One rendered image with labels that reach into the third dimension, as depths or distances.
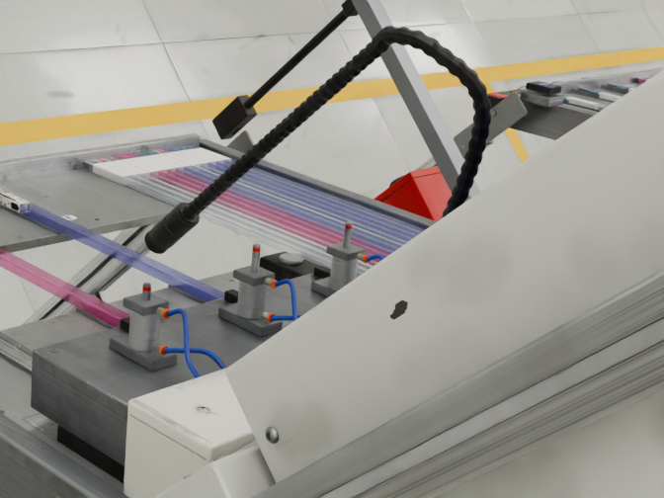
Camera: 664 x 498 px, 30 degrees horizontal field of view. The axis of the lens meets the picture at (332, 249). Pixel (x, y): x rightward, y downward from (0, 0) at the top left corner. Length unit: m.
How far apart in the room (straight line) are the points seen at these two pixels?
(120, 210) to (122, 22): 1.45
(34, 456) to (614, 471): 0.47
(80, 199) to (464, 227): 0.97
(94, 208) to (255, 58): 1.64
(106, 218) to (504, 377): 0.94
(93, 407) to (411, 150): 2.42
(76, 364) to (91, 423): 0.05
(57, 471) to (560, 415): 0.45
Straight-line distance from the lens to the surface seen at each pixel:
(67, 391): 0.91
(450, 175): 0.98
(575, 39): 4.17
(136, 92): 2.76
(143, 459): 0.82
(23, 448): 0.90
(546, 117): 2.27
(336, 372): 0.62
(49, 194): 1.49
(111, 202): 1.48
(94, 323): 1.14
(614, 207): 0.51
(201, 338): 0.97
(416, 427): 0.56
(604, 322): 0.49
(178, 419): 0.80
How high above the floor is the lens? 1.91
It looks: 42 degrees down
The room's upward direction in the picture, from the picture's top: 54 degrees clockwise
